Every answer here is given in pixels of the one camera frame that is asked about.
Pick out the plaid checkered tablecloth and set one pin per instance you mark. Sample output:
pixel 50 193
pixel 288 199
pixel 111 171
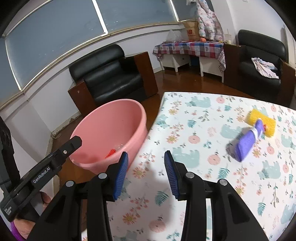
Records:
pixel 200 49

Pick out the clear bubble wrap wad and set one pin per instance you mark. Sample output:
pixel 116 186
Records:
pixel 118 147

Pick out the black leather armchair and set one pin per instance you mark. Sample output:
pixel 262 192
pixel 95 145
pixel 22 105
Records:
pixel 107 74
pixel 240 72

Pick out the white side table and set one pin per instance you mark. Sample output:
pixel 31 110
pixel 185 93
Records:
pixel 201 65

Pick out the purple felt cloth roll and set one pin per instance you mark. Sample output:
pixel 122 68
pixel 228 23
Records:
pixel 245 144

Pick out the left black leather armchair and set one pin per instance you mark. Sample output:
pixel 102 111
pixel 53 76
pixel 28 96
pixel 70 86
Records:
pixel 107 74

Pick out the crumpled cloth on armchair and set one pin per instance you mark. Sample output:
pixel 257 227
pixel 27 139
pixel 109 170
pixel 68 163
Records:
pixel 266 69

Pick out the person's left hand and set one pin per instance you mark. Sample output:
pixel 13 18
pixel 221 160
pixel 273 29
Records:
pixel 21 228

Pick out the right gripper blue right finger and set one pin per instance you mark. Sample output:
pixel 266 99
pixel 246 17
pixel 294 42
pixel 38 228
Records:
pixel 172 173

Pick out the clear plastic bag on table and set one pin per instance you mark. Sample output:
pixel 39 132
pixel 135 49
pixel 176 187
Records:
pixel 172 37

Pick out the floral bear tablecloth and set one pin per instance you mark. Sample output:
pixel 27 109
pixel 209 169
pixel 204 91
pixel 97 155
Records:
pixel 200 130

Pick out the white cup with straw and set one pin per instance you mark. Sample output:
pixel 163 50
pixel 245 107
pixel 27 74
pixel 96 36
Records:
pixel 228 37

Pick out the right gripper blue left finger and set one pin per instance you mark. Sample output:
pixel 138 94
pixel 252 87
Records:
pixel 120 173

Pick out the orange fruit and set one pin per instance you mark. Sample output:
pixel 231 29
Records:
pixel 203 39

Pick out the floral puffer jacket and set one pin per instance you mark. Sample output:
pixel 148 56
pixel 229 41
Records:
pixel 209 26

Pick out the brown paper bag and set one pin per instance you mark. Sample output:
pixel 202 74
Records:
pixel 192 29

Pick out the right black leather armchair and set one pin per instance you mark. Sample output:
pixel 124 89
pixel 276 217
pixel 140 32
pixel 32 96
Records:
pixel 240 72

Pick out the red foam net sleeve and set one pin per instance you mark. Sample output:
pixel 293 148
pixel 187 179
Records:
pixel 111 152

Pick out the pink plastic trash bucket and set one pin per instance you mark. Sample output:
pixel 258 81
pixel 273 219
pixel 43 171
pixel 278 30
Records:
pixel 122 121

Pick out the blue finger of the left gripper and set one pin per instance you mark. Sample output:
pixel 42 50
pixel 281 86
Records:
pixel 68 148

